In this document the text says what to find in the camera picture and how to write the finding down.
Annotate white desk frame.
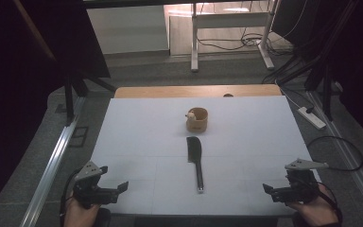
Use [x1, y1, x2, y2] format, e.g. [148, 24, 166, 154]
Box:
[190, 0, 281, 73]

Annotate white power strip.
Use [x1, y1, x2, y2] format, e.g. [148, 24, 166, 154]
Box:
[297, 106, 327, 131]

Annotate person's left hand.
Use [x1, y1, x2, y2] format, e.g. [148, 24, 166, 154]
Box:
[64, 192, 103, 227]

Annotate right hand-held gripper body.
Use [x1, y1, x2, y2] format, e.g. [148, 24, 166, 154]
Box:
[272, 158, 329, 204]

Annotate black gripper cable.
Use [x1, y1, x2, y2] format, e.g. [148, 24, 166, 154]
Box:
[306, 135, 363, 173]
[59, 167, 81, 227]

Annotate person's right hand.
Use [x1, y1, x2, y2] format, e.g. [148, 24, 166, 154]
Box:
[287, 183, 340, 227]

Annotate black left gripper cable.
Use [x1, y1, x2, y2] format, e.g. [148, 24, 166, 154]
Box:
[59, 167, 81, 227]

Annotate black metal stand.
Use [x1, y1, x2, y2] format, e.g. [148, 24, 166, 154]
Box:
[261, 0, 362, 122]
[63, 71, 118, 128]

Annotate white table sheet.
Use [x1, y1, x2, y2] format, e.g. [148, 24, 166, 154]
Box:
[90, 95, 321, 218]

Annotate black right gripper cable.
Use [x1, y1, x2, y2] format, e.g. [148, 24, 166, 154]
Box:
[306, 135, 363, 173]

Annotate black floor cables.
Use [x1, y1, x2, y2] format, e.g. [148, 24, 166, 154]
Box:
[197, 29, 295, 57]

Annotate tan cup with bear figure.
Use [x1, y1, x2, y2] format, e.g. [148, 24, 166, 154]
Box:
[184, 107, 209, 133]

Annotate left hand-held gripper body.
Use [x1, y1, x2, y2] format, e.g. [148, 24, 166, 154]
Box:
[72, 160, 121, 209]

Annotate aluminium floor rail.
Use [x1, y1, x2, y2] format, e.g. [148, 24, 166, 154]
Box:
[19, 96, 87, 227]
[306, 90, 363, 223]

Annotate white power strip cable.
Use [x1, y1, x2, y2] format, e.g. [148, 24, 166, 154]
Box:
[274, 79, 304, 110]

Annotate dark floor socket cover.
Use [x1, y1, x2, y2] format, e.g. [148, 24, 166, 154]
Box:
[68, 126, 90, 148]

